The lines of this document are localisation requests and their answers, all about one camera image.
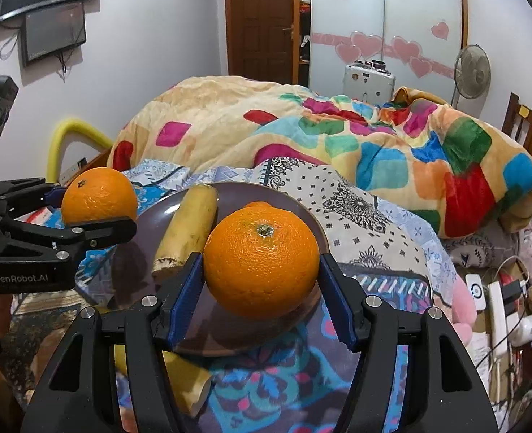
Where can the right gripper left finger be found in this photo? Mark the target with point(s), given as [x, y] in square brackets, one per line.
[77, 392]

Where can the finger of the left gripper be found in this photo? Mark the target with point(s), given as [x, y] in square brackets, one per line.
[31, 193]
[85, 232]

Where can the sugarcane stick piece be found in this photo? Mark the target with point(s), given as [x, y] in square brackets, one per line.
[187, 232]
[190, 383]

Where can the large orange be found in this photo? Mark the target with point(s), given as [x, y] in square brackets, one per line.
[261, 264]

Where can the small orange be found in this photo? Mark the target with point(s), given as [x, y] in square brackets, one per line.
[258, 205]

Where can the white power strip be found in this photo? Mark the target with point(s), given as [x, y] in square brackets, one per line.
[498, 320]

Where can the pink plush toy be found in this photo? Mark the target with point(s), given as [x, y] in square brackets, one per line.
[461, 312]

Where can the yellow foam tube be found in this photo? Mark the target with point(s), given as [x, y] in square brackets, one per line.
[68, 131]

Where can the patterned bed sheet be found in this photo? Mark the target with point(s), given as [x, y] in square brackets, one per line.
[318, 279]

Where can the purple plate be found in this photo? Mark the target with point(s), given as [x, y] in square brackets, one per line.
[213, 331]

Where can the colourful patchwork blanket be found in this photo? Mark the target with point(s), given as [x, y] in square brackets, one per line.
[455, 171]

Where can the brown wooden door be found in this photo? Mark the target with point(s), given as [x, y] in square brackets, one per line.
[262, 39]

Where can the white suitcase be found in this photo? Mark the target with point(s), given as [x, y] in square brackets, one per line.
[368, 81]

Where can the standing fan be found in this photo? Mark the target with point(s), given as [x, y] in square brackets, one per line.
[472, 75]

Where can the wardrobe with heart stickers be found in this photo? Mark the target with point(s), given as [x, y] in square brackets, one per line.
[418, 40]

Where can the small wall monitor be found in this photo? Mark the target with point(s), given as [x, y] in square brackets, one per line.
[52, 30]

